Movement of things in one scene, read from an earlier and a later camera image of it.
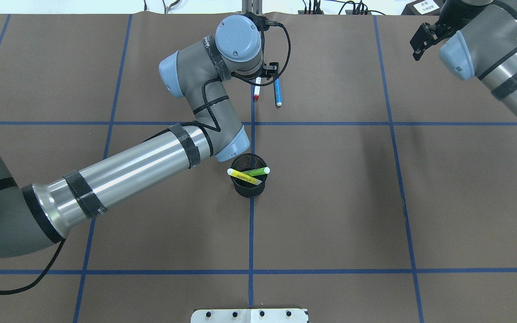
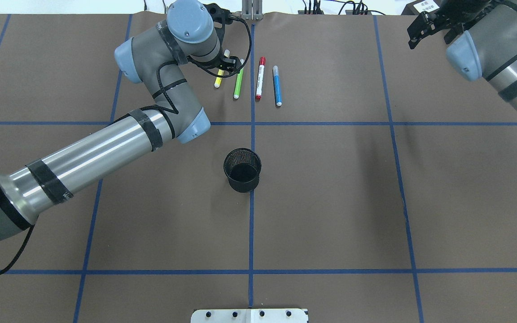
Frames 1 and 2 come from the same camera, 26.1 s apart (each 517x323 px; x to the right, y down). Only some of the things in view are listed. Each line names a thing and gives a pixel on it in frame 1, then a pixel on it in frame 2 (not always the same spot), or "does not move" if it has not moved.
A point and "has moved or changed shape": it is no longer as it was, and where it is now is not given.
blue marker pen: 278,93 does not move
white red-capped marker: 258,80 does not move
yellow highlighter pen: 243,176 has moved or changed shape
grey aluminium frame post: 255,6 does not move
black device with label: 423,7 does not move
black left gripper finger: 271,70 to 230,64
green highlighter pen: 258,171 has moved or changed shape
